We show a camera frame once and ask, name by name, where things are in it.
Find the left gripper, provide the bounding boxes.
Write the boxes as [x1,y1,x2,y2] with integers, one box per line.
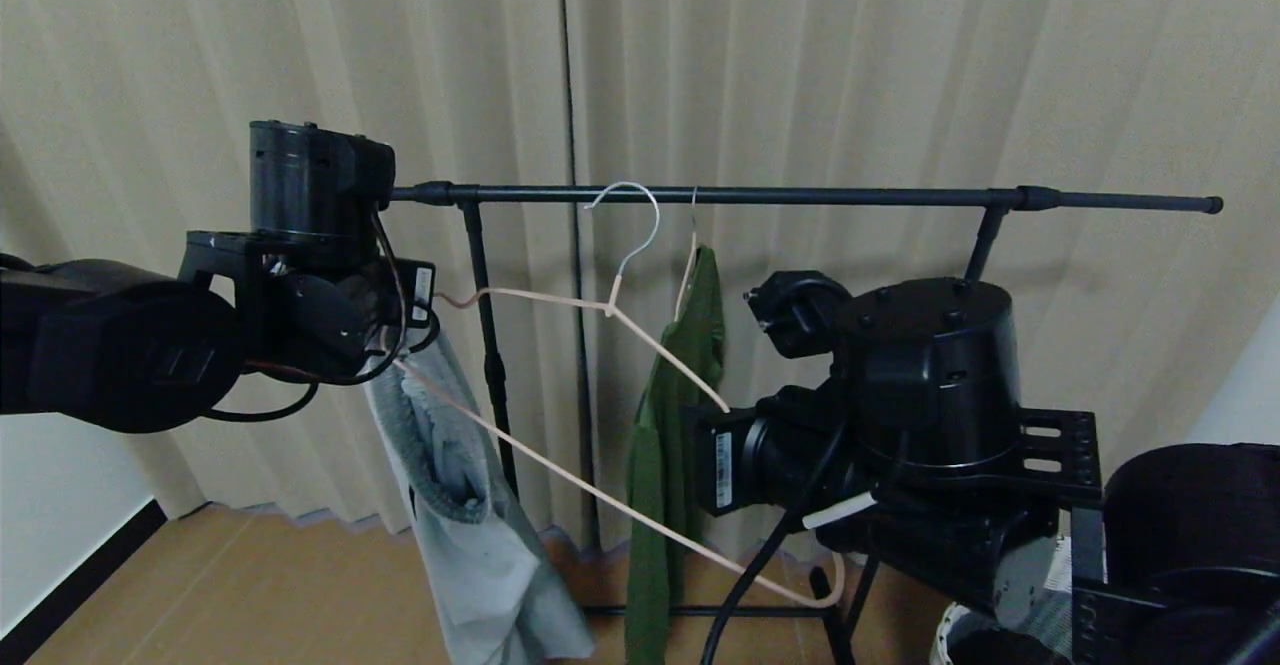
[273,258,439,380]

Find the white laundry basket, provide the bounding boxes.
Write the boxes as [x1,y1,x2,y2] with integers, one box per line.
[929,536,1110,665]

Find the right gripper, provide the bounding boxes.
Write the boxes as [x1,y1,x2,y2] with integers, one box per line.
[685,388,859,521]

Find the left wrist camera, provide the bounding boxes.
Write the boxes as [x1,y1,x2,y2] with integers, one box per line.
[342,132,399,236]

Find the beige curtain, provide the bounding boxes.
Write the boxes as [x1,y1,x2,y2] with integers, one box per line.
[0,0,1280,568]

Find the black clothes rack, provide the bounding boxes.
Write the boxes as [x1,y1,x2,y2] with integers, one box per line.
[388,181,1225,665]

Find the pink clothes hanger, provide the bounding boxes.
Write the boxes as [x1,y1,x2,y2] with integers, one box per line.
[394,181,848,611]
[674,187,702,325]

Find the green long-sleeved shirt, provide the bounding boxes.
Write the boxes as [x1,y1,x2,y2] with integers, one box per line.
[624,244,727,665]

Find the black cable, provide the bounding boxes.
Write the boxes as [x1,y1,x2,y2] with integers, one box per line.
[697,409,907,665]
[199,310,444,425]

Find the pale grey shorts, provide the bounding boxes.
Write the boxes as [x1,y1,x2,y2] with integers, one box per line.
[361,329,599,665]

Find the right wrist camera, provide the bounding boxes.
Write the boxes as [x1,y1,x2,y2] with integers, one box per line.
[743,270,857,396]

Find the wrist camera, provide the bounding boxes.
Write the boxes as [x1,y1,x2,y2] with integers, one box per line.
[342,132,399,236]
[743,270,857,396]

